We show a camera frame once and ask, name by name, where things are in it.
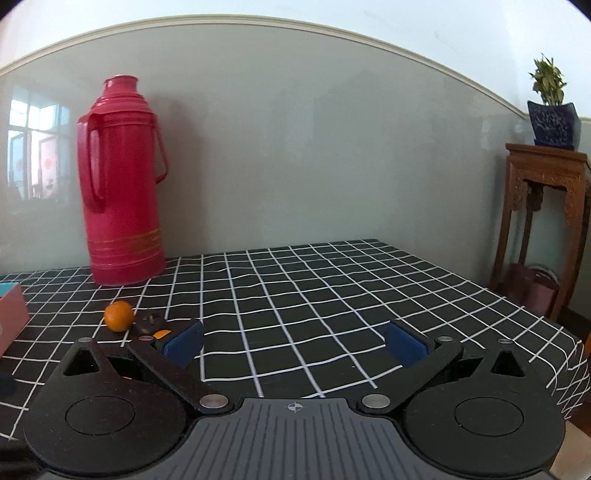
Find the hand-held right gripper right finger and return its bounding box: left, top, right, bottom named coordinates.
left=356, top=319, right=537, bottom=415

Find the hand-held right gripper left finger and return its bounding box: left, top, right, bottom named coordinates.
left=59, top=318, right=232, bottom=415

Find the dark brown lumpy object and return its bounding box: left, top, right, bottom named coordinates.
left=132, top=311, right=168, bottom=335

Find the black white checkered tablecloth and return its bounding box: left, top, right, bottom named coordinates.
left=0, top=239, right=584, bottom=445

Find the maroon bag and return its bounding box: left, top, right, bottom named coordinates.
left=501, top=263, right=561, bottom=318

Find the red thermos flask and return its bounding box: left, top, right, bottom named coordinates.
left=76, top=75, right=169, bottom=287

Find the pink box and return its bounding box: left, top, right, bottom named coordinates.
left=0, top=283, right=31, bottom=357

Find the carved wooden plant stand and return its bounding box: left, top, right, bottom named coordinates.
left=489, top=143, right=591, bottom=320

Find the blue ceramic plant pot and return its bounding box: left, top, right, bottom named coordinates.
left=527, top=101, right=582, bottom=150

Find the green potted plant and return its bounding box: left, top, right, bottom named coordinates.
left=529, top=54, right=568, bottom=106

